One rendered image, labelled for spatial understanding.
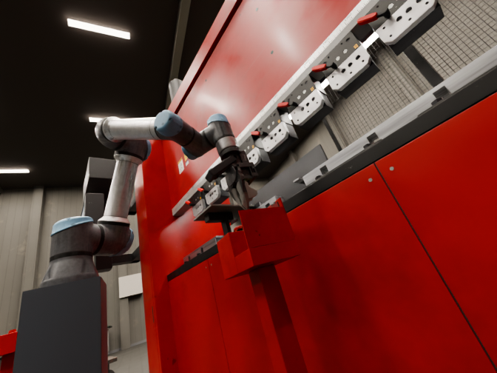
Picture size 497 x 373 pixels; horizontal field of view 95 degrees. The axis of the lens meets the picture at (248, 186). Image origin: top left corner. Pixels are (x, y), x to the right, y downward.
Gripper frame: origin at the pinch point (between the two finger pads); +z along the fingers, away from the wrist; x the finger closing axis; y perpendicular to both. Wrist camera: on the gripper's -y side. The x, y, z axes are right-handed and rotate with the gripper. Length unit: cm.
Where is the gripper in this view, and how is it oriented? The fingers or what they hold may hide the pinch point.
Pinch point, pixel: (244, 206)
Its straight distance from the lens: 69.9
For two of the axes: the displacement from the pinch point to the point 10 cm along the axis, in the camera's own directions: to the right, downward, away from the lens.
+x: -4.4, 4.9, 7.6
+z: 3.4, 8.7, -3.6
